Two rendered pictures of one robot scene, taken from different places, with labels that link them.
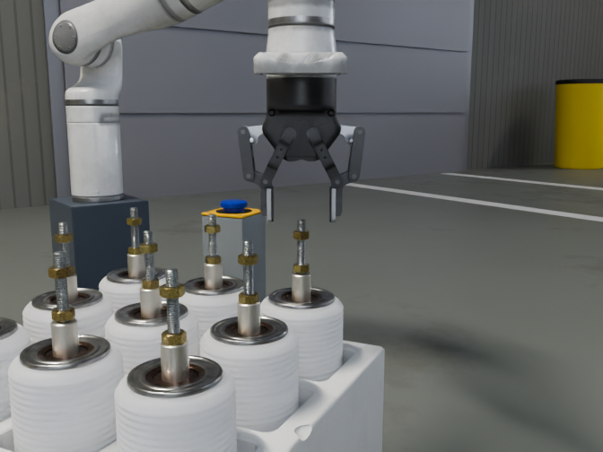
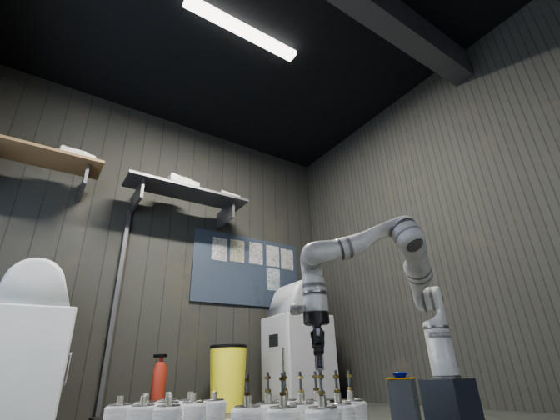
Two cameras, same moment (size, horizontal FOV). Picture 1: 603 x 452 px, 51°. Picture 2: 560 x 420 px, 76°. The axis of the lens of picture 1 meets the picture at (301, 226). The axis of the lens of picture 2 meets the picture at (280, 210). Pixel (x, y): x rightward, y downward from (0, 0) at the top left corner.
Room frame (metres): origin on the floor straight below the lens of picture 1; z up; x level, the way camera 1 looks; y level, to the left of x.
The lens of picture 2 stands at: (0.64, -1.08, 0.34)
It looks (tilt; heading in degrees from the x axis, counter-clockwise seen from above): 24 degrees up; 92
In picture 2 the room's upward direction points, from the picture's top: 2 degrees counter-clockwise
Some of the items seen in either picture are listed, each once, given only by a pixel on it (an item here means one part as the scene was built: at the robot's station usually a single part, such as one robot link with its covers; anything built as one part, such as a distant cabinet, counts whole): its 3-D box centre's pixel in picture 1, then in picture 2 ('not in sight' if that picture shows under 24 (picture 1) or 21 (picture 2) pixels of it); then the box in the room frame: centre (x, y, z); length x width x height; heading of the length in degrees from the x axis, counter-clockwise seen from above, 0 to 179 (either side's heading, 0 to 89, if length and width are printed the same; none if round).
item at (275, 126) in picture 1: (301, 117); (317, 327); (0.69, 0.00, 0.46); 0.08 x 0.08 x 0.09
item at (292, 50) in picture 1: (301, 47); (308, 302); (0.67, 0.00, 0.53); 0.11 x 0.09 x 0.06; 179
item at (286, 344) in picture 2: not in sight; (297, 340); (0.59, 3.34, 0.68); 0.70 x 0.58 x 1.35; 37
